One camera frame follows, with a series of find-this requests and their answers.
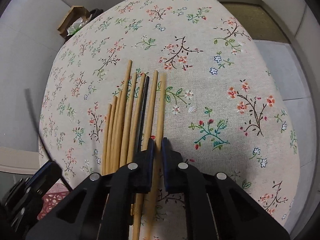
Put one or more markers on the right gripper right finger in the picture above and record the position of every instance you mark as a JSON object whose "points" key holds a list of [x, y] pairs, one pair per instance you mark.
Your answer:
{"points": [[216, 207]]}

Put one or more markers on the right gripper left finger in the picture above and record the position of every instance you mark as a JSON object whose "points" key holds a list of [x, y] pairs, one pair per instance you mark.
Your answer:
{"points": [[100, 206]]}

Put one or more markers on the pink perforated utensil holder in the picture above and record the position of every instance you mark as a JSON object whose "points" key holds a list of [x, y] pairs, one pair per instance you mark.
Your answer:
{"points": [[50, 200]]}

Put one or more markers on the short wooden chopstick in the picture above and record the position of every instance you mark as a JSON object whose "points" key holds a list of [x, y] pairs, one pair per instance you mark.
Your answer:
{"points": [[114, 130], [107, 122], [110, 131]]}

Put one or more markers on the longest wooden chopstick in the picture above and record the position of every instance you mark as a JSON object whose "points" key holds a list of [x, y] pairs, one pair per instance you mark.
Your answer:
{"points": [[120, 120]]}

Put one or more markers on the floral tablecloth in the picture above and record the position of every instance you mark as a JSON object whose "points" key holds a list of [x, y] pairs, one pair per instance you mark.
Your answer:
{"points": [[223, 111]]}

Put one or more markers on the olive floor mat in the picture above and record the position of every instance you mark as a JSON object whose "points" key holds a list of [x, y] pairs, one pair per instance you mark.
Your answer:
{"points": [[258, 23]]}

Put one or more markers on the cardboard box with trash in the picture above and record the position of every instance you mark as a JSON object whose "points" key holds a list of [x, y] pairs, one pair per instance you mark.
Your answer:
{"points": [[72, 15]]}

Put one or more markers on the black trash bin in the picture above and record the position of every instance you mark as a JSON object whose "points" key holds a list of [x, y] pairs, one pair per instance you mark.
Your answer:
{"points": [[96, 12]]}

